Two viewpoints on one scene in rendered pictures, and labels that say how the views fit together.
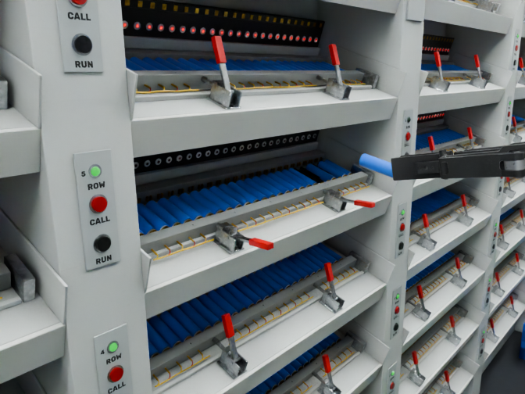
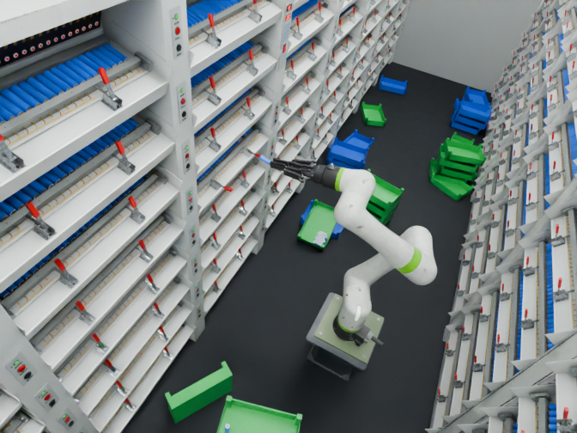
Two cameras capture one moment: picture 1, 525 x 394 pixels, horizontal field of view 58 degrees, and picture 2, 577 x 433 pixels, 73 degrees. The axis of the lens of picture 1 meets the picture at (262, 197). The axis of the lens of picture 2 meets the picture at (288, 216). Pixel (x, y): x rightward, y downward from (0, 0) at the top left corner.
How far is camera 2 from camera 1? 110 cm
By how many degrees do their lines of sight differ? 38
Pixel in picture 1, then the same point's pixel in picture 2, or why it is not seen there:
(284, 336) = (230, 203)
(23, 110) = (172, 184)
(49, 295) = (178, 222)
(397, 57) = (273, 86)
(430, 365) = (282, 185)
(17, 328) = (173, 233)
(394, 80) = (271, 95)
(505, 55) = (329, 33)
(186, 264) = (205, 198)
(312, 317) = (238, 192)
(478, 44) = not seen: hidden behind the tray
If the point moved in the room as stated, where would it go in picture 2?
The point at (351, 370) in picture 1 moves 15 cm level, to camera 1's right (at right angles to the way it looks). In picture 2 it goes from (251, 201) to (276, 198)
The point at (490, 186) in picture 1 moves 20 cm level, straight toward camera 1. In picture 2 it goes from (316, 97) to (312, 114)
